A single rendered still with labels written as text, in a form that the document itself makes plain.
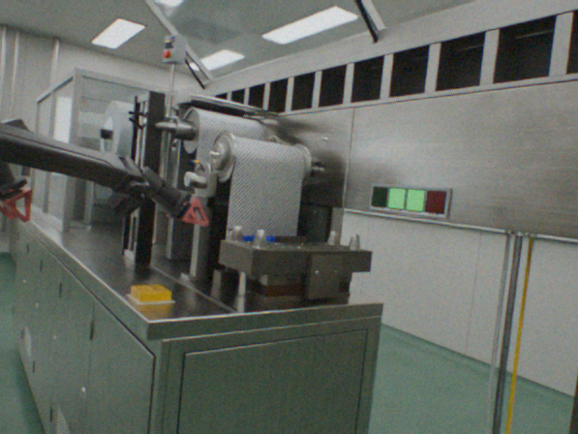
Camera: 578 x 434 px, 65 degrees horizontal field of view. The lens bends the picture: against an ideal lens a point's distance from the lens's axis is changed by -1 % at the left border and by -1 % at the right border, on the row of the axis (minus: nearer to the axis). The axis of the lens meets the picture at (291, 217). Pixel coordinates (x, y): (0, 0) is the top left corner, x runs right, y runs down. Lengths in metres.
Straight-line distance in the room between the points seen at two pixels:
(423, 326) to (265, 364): 3.13
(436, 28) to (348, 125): 0.36
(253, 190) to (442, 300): 2.91
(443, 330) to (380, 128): 2.90
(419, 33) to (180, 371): 0.99
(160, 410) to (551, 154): 0.92
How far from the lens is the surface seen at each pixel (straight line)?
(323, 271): 1.18
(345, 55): 1.48
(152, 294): 1.05
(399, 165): 1.23
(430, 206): 1.15
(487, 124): 1.11
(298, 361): 1.16
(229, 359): 1.04
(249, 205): 1.28
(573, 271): 3.50
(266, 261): 1.09
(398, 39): 1.34
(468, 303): 3.87
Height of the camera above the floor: 1.17
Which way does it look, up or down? 3 degrees down
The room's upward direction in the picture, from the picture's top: 6 degrees clockwise
